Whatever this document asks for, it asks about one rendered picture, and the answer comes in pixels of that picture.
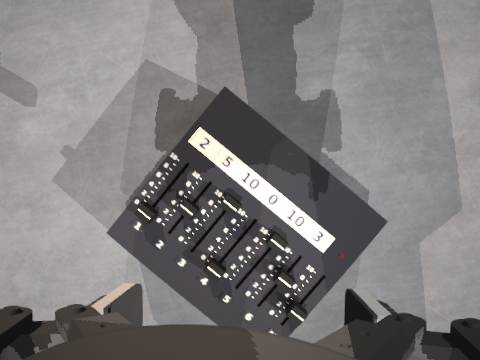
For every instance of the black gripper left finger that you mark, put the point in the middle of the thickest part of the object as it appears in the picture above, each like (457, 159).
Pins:
(20, 336)

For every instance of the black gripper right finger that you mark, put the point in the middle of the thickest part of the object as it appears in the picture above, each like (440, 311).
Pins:
(373, 341)

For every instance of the dark grey lighting desk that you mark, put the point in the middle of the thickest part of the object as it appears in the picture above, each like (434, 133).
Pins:
(274, 194)

